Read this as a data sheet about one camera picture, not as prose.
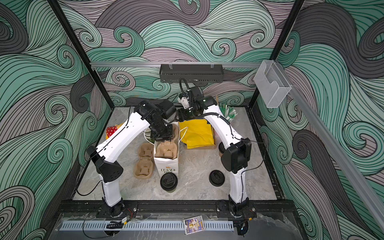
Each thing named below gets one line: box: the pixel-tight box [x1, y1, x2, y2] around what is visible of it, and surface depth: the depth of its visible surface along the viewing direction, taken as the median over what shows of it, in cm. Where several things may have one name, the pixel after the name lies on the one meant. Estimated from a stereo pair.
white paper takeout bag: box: [153, 122, 180, 177], surface depth 72 cm
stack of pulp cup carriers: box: [134, 142, 155, 180], surface depth 86 cm
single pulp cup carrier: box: [155, 139, 178, 160], surface depth 73 cm
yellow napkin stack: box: [178, 119, 215, 149], surface depth 99 cm
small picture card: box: [183, 215, 205, 235], surface depth 69 cm
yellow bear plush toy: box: [105, 123, 124, 140], surface depth 100 cm
